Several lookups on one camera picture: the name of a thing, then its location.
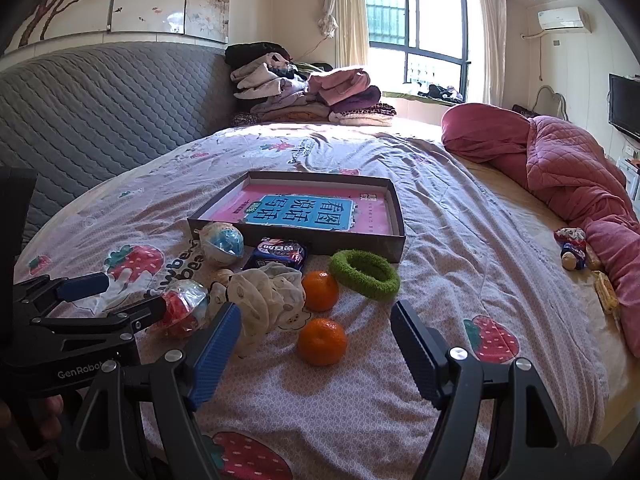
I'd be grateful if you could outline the beige bed sheet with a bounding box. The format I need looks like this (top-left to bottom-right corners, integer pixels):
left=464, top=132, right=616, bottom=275
left=465, top=160, right=640, bottom=411

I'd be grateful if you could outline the pink and blue book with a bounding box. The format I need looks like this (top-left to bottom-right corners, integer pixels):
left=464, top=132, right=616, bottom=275
left=205, top=182, right=396, bottom=237

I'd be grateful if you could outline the pink quilt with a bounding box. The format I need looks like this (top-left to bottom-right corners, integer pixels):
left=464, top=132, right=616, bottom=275
left=441, top=102, right=640, bottom=333

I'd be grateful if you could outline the white drawstring pouch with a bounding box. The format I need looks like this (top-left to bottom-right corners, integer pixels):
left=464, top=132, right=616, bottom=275
left=207, top=261, right=307, bottom=358

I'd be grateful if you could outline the black television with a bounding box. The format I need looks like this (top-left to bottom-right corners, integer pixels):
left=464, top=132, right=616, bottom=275
left=607, top=73, right=640, bottom=142

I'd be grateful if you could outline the pile of folded clothes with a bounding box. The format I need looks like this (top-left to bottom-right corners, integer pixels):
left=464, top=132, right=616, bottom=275
left=225, top=41, right=398, bottom=128

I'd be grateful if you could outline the beige curtain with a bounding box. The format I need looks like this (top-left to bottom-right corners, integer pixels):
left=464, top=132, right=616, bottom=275
left=472, top=0, right=508, bottom=108
left=317, top=0, right=371, bottom=68

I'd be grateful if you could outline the floral painted wall panel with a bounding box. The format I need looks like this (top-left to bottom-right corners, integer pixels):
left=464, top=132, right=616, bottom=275
left=2, top=0, right=233, bottom=56

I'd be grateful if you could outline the dark cloth bundle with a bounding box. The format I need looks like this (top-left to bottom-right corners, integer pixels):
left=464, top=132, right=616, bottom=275
left=417, top=83, right=466, bottom=102

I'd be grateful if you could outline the white curved frame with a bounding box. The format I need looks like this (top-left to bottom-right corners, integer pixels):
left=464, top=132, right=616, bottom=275
left=535, top=85, right=568, bottom=121

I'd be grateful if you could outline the green fuzzy hair scrunchie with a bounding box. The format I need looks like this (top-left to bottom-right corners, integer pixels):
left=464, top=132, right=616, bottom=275
left=329, top=249, right=401, bottom=303

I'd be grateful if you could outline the person's left hand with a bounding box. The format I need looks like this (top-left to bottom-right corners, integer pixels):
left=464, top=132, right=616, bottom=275
left=0, top=394, right=65, bottom=443

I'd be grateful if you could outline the white air conditioner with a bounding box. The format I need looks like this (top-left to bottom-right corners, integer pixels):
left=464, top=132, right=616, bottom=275
left=536, top=6, right=587, bottom=32

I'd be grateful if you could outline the red white toy ball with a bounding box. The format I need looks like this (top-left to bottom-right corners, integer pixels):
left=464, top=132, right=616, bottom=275
left=150, top=280, right=210, bottom=339

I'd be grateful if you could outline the grey quilted headboard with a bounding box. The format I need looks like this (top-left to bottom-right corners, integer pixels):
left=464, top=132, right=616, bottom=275
left=0, top=40, right=238, bottom=261

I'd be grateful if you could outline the orange mandarin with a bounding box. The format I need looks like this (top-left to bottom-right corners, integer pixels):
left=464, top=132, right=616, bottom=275
left=301, top=270, right=340, bottom=312
left=298, top=318, right=348, bottom=367

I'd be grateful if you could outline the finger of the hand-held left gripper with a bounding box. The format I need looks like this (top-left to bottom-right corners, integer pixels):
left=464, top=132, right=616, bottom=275
left=32, top=296, right=167, bottom=336
left=12, top=273, right=111, bottom=318

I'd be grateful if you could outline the small colourful doll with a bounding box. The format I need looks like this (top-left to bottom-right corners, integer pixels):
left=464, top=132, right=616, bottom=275
left=553, top=227, right=601, bottom=271

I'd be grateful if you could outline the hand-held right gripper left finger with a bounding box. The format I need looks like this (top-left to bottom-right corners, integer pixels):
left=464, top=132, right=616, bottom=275
left=52, top=301, right=243, bottom=480

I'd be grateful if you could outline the white air conditioner pipe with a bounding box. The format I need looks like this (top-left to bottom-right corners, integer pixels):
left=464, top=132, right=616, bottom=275
left=520, top=30, right=548, bottom=81

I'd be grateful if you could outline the window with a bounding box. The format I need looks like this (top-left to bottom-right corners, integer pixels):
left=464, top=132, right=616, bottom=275
left=362, top=0, right=473, bottom=103

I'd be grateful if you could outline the shallow grey cardboard box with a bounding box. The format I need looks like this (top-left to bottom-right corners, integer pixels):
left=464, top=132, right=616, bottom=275
left=187, top=171, right=407, bottom=264

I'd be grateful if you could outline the white cabinet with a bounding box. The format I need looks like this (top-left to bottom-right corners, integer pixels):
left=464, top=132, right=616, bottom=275
left=615, top=152, right=640, bottom=196

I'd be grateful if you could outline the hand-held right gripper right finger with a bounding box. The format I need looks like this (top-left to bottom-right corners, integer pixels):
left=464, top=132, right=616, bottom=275
left=390, top=300, right=613, bottom=480

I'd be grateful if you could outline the strawberry printed blanket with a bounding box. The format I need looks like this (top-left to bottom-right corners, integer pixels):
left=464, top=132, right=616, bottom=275
left=15, top=125, right=608, bottom=480

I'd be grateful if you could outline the blue cookie packet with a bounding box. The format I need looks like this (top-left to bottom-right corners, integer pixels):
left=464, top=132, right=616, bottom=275
left=243, top=237, right=307, bottom=273

